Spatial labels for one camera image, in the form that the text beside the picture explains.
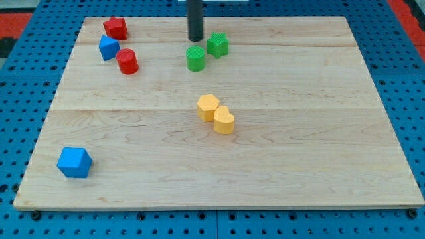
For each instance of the blue triangular block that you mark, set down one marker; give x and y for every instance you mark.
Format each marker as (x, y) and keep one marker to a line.
(108, 47)

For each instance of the yellow hexagon block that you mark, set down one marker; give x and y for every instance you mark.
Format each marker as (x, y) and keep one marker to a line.
(206, 106)

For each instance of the light wooden board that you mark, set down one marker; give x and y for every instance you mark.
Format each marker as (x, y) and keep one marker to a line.
(310, 130)

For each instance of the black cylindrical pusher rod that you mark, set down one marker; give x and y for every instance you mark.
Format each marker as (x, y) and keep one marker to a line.
(195, 20)

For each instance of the red star block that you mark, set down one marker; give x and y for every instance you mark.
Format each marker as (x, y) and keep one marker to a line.
(116, 28)

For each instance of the yellow heart block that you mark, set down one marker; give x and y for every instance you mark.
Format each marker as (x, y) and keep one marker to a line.
(223, 120)

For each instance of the green cylinder block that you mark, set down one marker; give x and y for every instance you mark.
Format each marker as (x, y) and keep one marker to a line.
(195, 56)

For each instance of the green star block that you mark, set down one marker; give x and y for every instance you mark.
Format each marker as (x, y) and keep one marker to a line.
(217, 45)

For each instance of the blue cube block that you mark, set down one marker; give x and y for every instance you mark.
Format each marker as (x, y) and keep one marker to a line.
(74, 162)

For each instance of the red cylinder block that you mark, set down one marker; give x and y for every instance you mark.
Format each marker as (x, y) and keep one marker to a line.
(127, 61)

